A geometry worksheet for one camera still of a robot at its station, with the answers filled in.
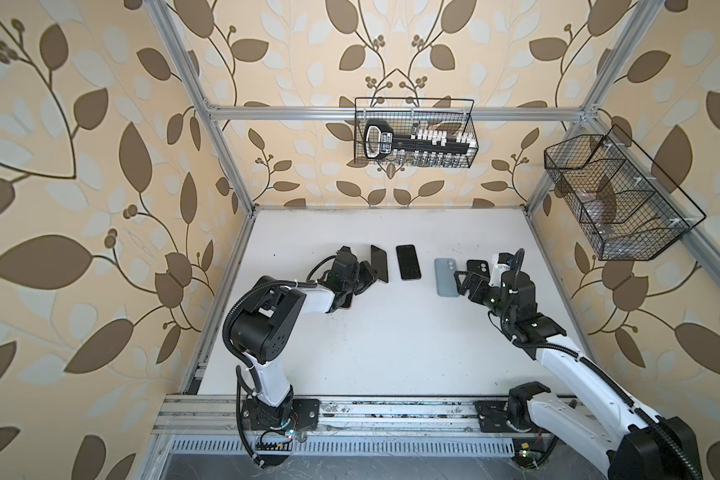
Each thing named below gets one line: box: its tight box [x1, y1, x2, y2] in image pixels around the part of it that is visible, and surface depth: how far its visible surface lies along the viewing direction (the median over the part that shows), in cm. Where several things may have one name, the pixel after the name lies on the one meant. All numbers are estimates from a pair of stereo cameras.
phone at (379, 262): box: [371, 244, 389, 283], surface depth 103 cm
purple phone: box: [396, 244, 422, 280], surface depth 107 cm
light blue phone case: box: [434, 258, 459, 297], surface depth 105 cm
